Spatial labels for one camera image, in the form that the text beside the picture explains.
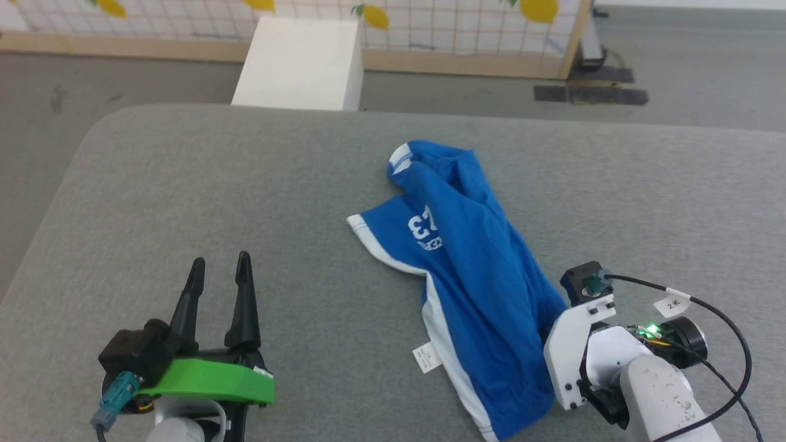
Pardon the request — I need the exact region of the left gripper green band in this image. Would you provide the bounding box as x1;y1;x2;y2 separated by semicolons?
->
135;250;275;442

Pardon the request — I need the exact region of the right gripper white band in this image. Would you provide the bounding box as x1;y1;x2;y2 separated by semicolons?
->
543;294;618;411

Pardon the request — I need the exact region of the blue white sports garment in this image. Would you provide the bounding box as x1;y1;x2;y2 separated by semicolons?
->
346;140;569;442

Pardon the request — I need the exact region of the white rectangular box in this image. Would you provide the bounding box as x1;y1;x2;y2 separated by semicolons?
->
232;17;364;112

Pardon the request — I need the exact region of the grey metal partition foot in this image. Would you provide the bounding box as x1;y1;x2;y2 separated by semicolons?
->
580;11;609;68

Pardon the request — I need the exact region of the lemon print partition panel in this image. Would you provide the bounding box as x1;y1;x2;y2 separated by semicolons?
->
0;0;594;80

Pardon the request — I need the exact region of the white paper cable label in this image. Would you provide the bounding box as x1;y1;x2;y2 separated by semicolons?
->
653;288;692;319

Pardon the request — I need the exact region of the left camera cable teal plug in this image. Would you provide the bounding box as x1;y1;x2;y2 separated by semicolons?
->
91;371;143;442

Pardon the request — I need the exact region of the camera cable teal plug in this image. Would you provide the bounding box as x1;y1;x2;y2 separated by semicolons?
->
586;272;765;442
91;371;143;442

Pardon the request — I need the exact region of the right camera cable teal plug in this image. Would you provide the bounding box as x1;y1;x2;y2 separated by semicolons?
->
586;272;765;442

